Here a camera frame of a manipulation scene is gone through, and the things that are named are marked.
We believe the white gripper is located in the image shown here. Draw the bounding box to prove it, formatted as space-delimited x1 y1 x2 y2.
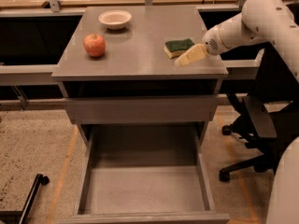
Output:
175 27 229 67

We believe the green and yellow sponge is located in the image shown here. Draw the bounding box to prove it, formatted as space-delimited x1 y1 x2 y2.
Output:
164 38 194 59

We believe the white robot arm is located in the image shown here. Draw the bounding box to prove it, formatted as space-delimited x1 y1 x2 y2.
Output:
176 0 299 224

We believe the grey drawer cabinet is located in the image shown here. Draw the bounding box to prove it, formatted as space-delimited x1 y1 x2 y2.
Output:
52 6 228 145

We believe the grey middle drawer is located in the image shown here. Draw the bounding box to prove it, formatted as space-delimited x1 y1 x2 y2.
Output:
65 95 218 124

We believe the open grey bottom drawer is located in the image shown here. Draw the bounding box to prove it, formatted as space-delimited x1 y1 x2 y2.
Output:
59 124 230 224

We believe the white bowl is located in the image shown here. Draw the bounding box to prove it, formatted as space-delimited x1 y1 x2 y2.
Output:
98 10 132 31

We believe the black office chair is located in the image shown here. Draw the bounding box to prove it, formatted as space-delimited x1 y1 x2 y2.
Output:
219 44 299 182

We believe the red apple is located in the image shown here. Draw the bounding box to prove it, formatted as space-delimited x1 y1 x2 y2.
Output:
83 34 106 57

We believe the black chair base leg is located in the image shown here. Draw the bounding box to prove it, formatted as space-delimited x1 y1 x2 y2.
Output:
0 174 50 224

